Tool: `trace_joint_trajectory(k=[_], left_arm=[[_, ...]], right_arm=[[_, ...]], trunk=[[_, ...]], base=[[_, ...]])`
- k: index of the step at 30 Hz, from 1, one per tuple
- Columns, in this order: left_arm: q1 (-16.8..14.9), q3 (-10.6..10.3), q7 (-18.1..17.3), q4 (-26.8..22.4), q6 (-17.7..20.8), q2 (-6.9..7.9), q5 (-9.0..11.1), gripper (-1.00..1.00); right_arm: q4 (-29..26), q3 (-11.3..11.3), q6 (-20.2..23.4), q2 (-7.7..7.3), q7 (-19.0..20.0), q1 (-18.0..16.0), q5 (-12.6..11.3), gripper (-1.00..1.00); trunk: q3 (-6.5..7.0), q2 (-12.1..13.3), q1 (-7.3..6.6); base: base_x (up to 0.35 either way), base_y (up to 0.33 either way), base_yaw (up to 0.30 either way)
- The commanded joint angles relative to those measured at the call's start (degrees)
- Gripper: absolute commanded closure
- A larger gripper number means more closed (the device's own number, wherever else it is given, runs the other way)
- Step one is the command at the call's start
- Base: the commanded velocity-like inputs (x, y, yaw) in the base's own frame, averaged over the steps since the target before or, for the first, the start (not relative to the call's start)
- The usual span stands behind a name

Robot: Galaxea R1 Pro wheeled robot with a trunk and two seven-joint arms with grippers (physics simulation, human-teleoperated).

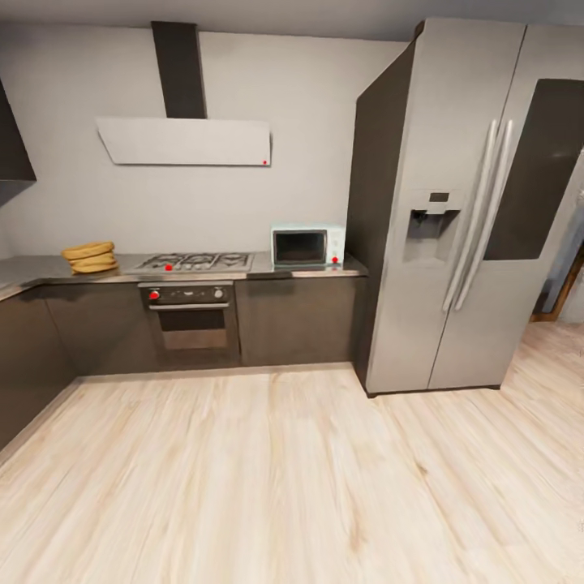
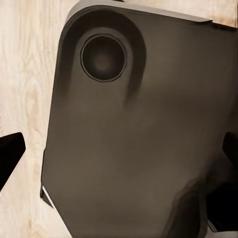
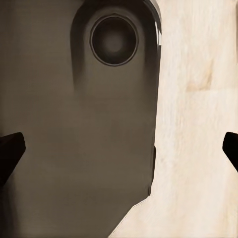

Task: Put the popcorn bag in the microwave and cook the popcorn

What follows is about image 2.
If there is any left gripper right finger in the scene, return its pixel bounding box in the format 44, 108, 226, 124
222, 131, 238, 172

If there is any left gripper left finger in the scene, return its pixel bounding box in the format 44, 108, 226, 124
0, 132, 26, 191

